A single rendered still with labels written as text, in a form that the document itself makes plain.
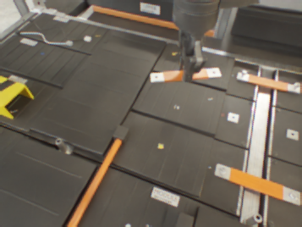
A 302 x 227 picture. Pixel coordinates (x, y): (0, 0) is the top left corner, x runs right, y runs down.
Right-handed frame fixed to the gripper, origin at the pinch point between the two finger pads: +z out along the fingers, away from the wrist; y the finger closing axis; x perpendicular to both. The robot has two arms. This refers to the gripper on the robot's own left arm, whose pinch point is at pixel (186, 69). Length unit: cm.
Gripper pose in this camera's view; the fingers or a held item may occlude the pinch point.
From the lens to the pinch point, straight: 48.8
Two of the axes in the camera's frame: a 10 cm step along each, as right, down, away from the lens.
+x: 9.9, -0.9, 0.6
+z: 0.1, 5.9, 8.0
